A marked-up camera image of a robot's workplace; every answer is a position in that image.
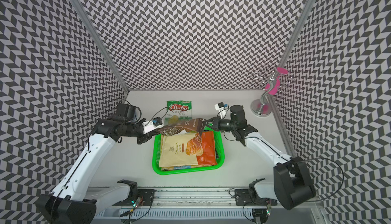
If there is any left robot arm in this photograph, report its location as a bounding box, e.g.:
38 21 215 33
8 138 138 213
35 103 164 224

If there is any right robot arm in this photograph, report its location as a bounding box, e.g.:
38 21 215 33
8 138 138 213
203 103 316 210

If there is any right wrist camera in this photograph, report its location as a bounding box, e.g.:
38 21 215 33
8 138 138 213
214 102 230 119

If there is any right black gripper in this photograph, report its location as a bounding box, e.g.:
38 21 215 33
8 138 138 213
204 116 237 132

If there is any silver pink mug tree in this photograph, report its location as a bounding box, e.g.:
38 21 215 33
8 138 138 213
250 67 289 117

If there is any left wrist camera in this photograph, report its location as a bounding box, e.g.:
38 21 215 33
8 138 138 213
142 117 165 134

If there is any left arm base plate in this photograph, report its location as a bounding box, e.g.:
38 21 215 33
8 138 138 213
128 189 155 208

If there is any yellow blue chips bag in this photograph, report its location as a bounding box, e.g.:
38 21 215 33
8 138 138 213
160 166 209 171

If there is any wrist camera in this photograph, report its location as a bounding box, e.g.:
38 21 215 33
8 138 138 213
142 117 165 134
214 102 230 119

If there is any green white Chuba bag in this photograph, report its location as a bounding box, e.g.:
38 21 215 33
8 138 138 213
165 101 192 125

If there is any orange white chips bag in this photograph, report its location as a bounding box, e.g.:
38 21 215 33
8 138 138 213
158 131 217 168

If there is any green plastic basket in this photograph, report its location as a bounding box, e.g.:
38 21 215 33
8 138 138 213
152 128 225 175

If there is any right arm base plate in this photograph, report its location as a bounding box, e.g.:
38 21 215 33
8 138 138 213
233 188 278 206

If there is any brown kettle chips bag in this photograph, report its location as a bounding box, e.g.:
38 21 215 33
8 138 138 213
158 118 205 136

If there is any aluminium front rail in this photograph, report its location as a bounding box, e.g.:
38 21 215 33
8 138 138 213
65 187 324 212

